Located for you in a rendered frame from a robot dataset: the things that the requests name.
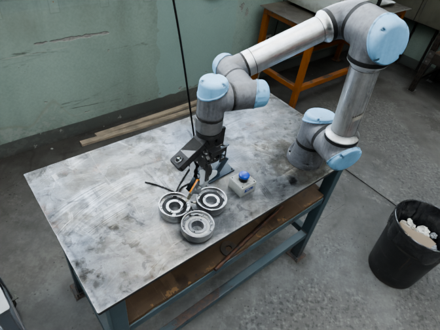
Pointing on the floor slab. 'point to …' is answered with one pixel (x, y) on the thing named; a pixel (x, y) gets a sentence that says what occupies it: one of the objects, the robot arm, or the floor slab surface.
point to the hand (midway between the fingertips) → (197, 182)
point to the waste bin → (406, 245)
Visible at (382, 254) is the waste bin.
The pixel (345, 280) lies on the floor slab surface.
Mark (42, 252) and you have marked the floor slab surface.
